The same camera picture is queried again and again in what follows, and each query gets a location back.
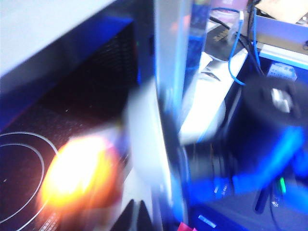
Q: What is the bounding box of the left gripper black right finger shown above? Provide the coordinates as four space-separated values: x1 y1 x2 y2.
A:
139 201 154 231

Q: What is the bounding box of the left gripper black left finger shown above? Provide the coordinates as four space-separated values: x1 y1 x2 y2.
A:
121 199 135 231

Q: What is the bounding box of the orange fruit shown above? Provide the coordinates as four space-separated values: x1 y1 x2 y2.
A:
39 134 122 214

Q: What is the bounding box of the white Midea microwave oven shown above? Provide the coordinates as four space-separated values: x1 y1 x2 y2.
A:
0 0 193 231

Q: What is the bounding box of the brown cardboard box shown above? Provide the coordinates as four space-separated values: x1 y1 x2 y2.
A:
254 0 308 25

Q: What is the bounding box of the blue ethernet cable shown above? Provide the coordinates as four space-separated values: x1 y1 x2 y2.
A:
211 7 262 85

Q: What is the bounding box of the thin black cable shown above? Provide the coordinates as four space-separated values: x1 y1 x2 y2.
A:
209 0 268 77

